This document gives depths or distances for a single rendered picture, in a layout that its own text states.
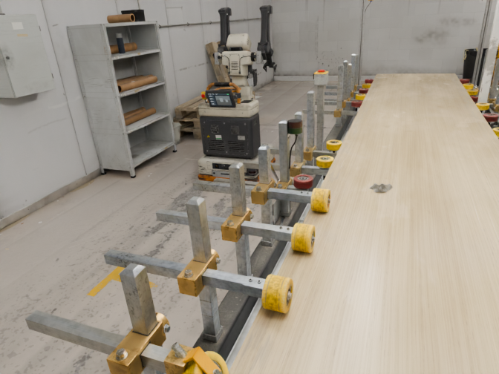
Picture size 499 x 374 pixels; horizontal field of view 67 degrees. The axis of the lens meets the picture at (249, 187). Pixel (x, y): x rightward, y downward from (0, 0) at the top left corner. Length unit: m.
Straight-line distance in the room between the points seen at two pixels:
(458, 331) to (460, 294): 0.13
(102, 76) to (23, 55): 0.78
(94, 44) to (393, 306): 3.63
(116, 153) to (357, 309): 3.63
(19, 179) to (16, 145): 0.31
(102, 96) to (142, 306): 3.52
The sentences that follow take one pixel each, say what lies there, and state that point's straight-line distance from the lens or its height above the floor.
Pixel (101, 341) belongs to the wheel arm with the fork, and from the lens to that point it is 0.86.
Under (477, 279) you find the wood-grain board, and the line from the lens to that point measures 1.12.
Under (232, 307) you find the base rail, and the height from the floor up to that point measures 0.70.
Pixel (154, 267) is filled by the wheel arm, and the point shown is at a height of 0.95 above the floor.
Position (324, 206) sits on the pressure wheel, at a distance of 1.28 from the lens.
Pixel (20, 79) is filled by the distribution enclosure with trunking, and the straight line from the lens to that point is 3.60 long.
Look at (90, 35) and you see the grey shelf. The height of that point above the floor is 1.46.
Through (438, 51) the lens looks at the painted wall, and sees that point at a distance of 9.44.
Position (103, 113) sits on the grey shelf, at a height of 0.71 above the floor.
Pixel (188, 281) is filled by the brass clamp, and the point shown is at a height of 0.97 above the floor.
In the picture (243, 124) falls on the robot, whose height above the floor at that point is 0.64.
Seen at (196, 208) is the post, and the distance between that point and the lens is 0.90.
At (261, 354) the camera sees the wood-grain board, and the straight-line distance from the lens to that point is 0.84.
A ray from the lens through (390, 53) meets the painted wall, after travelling 9.43.
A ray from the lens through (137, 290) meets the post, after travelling 0.75.
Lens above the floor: 1.53
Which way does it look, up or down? 24 degrees down
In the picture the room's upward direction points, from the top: 4 degrees counter-clockwise
